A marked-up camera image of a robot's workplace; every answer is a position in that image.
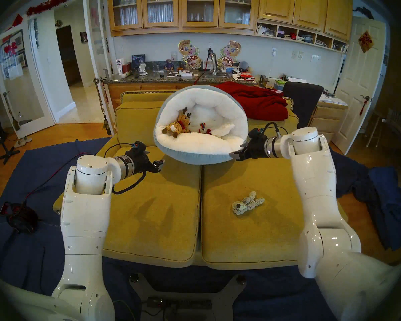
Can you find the white panel door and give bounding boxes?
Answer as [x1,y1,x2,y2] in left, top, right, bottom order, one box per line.
[331,17,387,155]

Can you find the white fluffy plush toy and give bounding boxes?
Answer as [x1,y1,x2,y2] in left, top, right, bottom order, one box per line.
[209,123,236,138]

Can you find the black wall ornament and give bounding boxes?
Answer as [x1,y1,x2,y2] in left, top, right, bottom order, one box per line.
[353,7,374,20]

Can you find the white grey round dog bed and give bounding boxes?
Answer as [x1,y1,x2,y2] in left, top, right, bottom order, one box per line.
[154,85,249,165]

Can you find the dark navy crumpled cloth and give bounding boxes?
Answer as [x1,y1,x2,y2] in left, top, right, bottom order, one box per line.
[331,151,371,199]

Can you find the red blanket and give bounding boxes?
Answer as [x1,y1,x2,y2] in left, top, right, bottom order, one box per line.
[216,82,289,121]

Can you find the red tinsel garland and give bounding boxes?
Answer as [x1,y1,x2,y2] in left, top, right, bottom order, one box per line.
[26,0,83,16]

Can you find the yellow fabric sofa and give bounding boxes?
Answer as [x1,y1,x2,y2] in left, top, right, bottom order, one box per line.
[53,90,349,271]

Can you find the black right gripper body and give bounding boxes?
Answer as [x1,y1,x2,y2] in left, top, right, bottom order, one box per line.
[242,128,268,160]

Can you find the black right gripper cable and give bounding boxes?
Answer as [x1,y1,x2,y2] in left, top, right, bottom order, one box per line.
[261,122,289,138]

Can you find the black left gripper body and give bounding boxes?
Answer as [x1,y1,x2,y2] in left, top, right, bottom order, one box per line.
[131,141,156,175]

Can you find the wooden cubby shelf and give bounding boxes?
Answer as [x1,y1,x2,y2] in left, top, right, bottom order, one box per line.
[256,20,349,54]

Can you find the beige grey plush toy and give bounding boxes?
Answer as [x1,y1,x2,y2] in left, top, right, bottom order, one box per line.
[232,191,265,216]

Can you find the red diamond door ornament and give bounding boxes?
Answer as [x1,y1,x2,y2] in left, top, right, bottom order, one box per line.
[358,31,374,53]

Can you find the yellow sofa seat cushion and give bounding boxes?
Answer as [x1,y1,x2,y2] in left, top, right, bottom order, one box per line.
[102,146,202,268]
[202,148,309,270]

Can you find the black floor stand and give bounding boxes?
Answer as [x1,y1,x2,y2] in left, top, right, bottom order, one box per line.
[0,111,20,164]

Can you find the wooden wall cabinets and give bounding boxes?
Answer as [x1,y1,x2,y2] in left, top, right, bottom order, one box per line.
[107,0,353,43]

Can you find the paper stack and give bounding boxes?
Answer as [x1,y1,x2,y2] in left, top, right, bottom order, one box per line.
[319,94,349,107]

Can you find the blue crumpled cloth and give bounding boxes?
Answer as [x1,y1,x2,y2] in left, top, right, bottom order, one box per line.
[368,167,401,251]

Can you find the cartoon child wall cutout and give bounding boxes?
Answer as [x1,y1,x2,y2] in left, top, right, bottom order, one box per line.
[217,40,242,69]
[178,39,202,69]

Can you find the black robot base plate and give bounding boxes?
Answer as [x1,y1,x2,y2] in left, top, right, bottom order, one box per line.
[130,273,247,321]

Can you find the wooden drawer cabinet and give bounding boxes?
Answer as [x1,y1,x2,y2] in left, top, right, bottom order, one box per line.
[307,101,349,148]

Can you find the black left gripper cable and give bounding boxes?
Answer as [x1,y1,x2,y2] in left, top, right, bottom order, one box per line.
[104,143,147,195]

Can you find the long handled brush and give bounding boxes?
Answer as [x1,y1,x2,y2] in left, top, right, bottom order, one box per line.
[3,91,20,131]

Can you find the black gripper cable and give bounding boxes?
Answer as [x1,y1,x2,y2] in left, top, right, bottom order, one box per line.
[261,122,289,138]
[104,143,147,195]

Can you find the dark grey office chair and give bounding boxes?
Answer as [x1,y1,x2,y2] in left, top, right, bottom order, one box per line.
[282,82,324,132]

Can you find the granite counter wooden base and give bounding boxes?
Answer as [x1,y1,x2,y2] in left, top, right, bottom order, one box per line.
[102,68,264,132]

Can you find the white lamb plush rainbow feet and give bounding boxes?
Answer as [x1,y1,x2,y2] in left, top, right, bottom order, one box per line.
[189,115,212,134]

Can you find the navy floor blanket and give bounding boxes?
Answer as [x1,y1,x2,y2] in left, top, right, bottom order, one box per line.
[0,138,341,321]

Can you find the white open glass door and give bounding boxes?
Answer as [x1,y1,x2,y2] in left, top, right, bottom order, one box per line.
[83,0,116,135]

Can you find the thin red cable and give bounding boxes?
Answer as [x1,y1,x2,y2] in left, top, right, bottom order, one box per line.
[23,153,87,204]

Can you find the white glass french door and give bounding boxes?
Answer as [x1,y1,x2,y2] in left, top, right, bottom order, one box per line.
[0,21,55,138]

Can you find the red black cable reel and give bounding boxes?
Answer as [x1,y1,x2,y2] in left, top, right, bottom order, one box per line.
[0,202,39,234]

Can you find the brown reindeer plush toy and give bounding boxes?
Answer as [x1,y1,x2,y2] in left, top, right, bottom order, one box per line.
[161,107,192,138]

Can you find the brown rope with tassel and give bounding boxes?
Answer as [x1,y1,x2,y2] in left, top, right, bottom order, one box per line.
[94,78,112,136]

